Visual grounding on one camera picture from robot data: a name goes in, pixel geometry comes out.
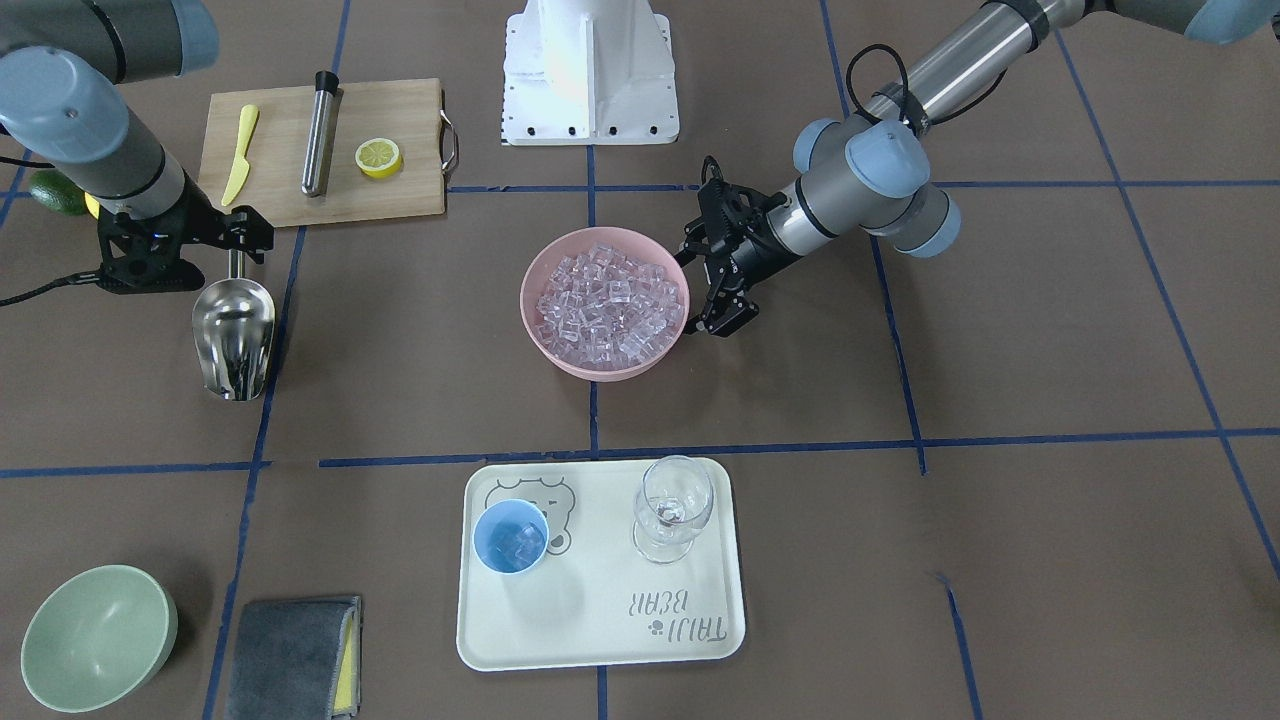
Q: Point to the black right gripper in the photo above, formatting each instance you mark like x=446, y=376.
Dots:
x=203, y=217

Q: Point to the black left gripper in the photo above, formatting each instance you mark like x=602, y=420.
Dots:
x=757, y=252

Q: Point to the stainless steel ice scoop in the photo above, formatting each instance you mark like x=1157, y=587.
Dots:
x=234, y=322

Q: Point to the pink bowl of ice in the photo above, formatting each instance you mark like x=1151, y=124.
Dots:
x=604, y=303

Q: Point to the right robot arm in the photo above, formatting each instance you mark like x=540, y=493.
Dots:
x=63, y=64

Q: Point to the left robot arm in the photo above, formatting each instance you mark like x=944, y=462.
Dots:
x=869, y=172

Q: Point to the light blue plastic cup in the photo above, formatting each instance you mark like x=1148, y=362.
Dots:
x=511, y=537

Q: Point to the green lime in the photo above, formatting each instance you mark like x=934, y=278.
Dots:
x=57, y=192

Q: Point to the yellow plastic knife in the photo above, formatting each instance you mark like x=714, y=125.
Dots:
x=240, y=166

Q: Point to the clear wine glass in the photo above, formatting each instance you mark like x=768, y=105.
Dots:
x=672, y=506

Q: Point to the stainless steel muddler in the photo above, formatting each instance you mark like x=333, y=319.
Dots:
x=321, y=135

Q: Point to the lemon half slice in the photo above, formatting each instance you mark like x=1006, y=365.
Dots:
x=379, y=158

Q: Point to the cream bear serving tray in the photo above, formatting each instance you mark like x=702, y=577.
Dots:
x=592, y=599

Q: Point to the green ceramic bowl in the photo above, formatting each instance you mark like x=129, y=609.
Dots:
x=97, y=638

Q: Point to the grey folded cloth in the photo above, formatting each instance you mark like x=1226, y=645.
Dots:
x=298, y=659

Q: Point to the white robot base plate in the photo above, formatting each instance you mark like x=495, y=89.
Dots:
x=579, y=73

